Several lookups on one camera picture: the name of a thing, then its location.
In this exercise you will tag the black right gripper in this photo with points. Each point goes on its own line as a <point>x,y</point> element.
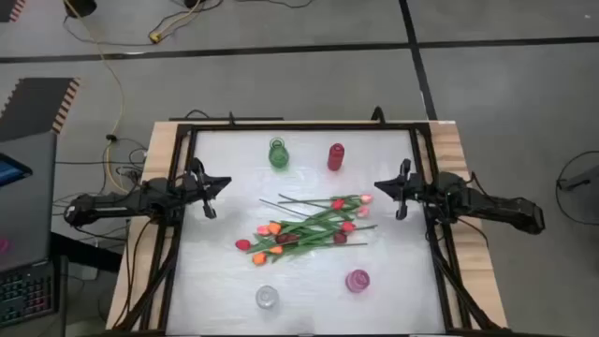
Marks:
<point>414,187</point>

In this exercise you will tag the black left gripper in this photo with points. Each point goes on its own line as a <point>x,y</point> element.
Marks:
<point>196,187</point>

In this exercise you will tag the pink artificial tulip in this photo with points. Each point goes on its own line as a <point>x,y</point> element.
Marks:
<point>263,230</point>
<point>366,198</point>
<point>363,212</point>

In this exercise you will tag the dark red artificial tulip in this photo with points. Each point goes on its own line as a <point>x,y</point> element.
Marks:
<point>340,238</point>
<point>281,238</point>
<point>292,238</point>

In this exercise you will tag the pink ribbed glass vase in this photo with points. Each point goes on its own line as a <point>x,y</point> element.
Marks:
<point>358,281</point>

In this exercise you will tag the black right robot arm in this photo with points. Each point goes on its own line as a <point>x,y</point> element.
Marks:
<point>491,206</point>

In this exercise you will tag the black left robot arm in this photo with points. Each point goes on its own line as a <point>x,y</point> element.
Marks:
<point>117,202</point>

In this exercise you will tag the red glass vase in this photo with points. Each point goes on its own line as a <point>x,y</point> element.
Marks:
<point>335,158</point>

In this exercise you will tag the green glass vase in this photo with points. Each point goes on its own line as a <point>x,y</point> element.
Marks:
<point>278,156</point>

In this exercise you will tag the clear embossed glass vase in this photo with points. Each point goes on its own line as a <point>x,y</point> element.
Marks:
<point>267,297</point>

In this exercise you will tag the black support beam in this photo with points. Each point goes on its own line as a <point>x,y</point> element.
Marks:
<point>84,253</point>

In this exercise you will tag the large black foam mat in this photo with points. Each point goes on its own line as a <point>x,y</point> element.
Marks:
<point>33,107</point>

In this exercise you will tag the small tilted screen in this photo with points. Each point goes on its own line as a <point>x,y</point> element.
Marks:
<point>11,172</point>

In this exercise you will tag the backlit keyboard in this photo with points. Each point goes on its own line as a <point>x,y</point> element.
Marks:
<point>25,295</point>

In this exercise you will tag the black round stand base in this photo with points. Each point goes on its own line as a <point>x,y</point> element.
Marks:
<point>82,5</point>

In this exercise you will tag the small black foam mat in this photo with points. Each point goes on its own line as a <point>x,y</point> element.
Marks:
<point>7,7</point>

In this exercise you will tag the black metal table frame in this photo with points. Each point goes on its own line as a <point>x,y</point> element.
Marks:
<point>304,126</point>

